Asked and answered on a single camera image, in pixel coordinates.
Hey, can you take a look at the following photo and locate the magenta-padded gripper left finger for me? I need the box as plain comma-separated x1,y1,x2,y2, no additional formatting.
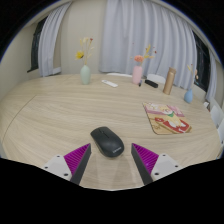
41,142,92,186

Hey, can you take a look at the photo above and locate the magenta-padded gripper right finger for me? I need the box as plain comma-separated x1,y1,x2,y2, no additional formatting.
130,142,184,186

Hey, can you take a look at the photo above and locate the black computer mouse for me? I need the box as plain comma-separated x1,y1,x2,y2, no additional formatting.
90,126,125,158

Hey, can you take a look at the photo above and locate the cartoon print mouse pad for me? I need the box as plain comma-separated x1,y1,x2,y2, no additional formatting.
142,101,193,136

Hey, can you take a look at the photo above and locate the blue vase with dried flowers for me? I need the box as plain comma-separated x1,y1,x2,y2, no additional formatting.
183,63,199,104

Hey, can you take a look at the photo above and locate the bronze thermos bottle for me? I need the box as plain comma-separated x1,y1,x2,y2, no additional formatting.
162,66,177,96

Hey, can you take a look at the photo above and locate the white remote control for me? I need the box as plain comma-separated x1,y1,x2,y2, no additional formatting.
101,79,119,89

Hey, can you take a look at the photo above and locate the green vase with dried flowers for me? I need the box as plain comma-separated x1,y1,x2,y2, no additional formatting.
74,37,95,86

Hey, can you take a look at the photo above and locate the pink vase with dried flowers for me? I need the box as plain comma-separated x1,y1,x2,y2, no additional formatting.
130,44,158,86

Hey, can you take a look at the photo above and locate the narrow white curtain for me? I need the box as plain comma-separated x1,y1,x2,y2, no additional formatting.
205,51,218,103
37,2,73,78

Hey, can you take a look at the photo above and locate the dark window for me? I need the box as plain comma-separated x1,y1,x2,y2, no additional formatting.
192,31,212,93
27,17,48,73

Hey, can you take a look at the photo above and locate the wide white curtain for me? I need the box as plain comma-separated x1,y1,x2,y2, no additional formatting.
99,0,198,90

